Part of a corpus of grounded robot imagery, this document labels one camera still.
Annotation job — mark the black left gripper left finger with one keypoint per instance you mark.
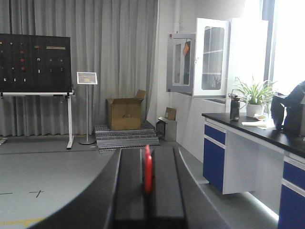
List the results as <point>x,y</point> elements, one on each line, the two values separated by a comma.
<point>129,205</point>

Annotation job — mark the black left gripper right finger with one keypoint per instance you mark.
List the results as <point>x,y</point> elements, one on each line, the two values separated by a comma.
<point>166,201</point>

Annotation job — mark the red plastic spoon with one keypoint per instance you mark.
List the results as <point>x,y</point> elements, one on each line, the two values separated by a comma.
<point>148,169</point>

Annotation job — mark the white glass door cabinet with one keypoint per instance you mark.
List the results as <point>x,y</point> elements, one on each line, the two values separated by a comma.
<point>226,51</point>

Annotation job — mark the metal box on floor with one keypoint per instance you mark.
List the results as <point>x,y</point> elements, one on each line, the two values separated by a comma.
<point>166,129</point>

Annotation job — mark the blue white lab bench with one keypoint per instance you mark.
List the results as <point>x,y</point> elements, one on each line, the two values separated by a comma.
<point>267,163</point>

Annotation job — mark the large cardboard box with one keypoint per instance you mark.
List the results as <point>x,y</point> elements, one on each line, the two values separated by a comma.
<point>125,113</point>

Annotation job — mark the small cardboard box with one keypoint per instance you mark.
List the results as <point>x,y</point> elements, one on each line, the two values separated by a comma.
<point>170,113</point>

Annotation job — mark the dark bottle on counter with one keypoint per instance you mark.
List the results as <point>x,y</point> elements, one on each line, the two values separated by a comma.
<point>235,106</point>

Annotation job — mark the white paper on counter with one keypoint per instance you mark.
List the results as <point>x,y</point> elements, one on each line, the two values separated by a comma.
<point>261,121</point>

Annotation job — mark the sign holder on pole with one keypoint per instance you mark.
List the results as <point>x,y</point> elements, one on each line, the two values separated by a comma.
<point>87,78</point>

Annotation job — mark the potted green plant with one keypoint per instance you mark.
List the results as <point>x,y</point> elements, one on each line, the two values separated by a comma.
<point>256,95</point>

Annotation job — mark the grey curtain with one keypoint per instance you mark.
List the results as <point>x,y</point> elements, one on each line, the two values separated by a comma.
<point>114,38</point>

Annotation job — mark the black pegboard on stand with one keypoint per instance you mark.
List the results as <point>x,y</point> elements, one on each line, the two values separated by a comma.
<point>37,65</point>

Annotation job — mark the grey wall cabinet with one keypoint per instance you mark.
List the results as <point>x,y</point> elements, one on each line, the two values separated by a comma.
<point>180,62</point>

